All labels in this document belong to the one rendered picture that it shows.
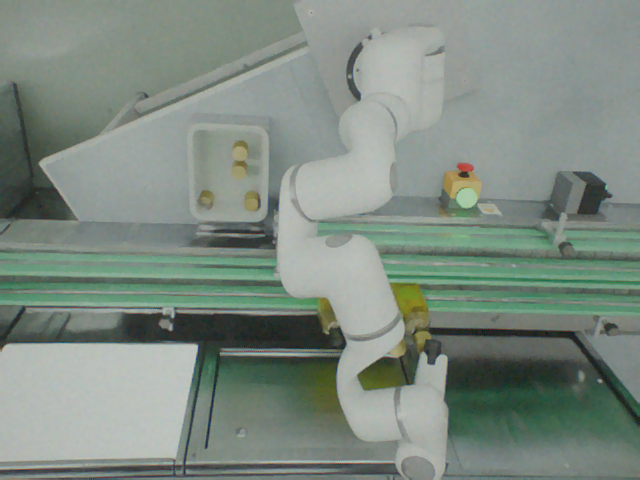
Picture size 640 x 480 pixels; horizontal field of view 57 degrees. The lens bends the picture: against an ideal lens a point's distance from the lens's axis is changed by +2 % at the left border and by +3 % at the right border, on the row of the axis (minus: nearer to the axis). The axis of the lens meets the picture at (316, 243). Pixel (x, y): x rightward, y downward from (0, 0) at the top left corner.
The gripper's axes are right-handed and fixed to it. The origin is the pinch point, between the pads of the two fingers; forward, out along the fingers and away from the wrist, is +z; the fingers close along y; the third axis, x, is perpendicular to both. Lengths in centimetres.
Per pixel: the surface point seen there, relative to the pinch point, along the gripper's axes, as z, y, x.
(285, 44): 83, 45, 55
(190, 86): 74, 32, 83
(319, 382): 0.5, -11.9, 21.9
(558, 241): 27.9, 15.4, -22.9
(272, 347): 7.4, -10.5, 34.5
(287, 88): 30, 42, 39
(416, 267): 22.2, 7.2, 5.6
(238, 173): 22, 24, 47
